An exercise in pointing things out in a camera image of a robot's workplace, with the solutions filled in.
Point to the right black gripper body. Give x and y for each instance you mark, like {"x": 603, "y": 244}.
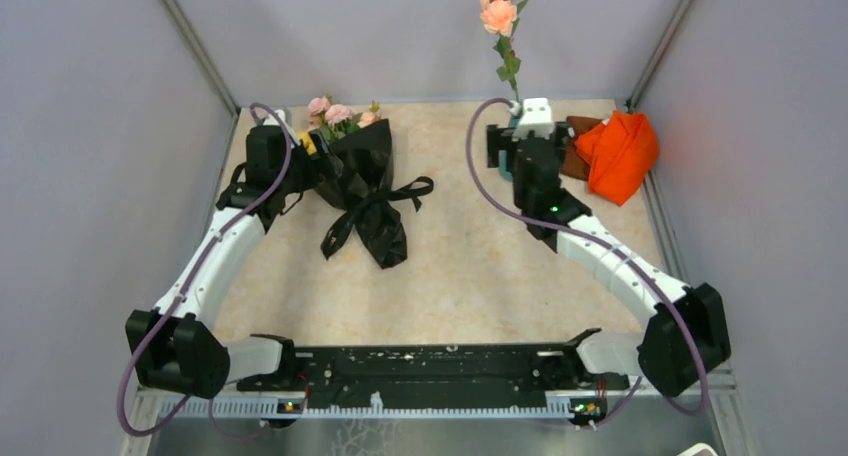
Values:
{"x": 501, "y": 138}

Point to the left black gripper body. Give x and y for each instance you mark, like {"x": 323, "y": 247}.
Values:
{"x": 304, "y": 171}

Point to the yellow flower bunch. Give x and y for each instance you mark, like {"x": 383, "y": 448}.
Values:
{"x": 307, "y": 142}

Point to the pink flower bunch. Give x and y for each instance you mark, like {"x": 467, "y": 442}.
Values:
{"x": 335, "y": 120}

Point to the black wrapping paper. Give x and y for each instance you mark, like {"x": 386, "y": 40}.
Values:
{"x": 363, "y": 163}

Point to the black ribbon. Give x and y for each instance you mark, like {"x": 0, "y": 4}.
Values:
{"x": 378, "y": 223}

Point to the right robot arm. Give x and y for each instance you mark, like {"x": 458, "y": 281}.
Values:
{"x": 684, "y": 332}

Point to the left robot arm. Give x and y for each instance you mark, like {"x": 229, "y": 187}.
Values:
{"x": 173, "y": 345}

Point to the teal ceramic vase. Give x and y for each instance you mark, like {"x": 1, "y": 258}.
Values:
{"x": 503, "y": 168}

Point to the peach rose stem in vase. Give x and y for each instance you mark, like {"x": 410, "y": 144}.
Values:
{"x": 501, "y": 18}

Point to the brown cloth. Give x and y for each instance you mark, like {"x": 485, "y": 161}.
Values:
{"x": 574, "y": 165}

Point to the orange cloth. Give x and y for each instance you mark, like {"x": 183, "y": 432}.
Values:
{"x": 620, "y": 153}

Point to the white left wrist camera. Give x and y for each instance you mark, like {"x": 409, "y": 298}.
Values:
{"x": 278, "y": 118}

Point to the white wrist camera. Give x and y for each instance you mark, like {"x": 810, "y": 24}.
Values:
{"x": 278, "y": 118}
{"x": 533, "y": 119}

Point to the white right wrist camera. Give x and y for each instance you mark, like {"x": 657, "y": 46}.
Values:
{"x": 533, "y": 119}

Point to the left aluminium frame post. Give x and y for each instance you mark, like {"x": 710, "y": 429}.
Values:
{"x": 194, "y": 44}

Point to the aluminium frame post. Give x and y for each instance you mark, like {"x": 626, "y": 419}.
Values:
{"x": 663, "y": 47}
{"x": 194, "y": 44}

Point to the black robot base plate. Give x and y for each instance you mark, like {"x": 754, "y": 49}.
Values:
{"x": 472, "y": 378}

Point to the right aluminium frame post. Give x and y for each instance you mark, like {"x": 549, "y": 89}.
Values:
{"x": 663, "y": 47}

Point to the grey cable duct rail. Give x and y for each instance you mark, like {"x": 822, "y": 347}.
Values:
{"x": 274, "y": 408}

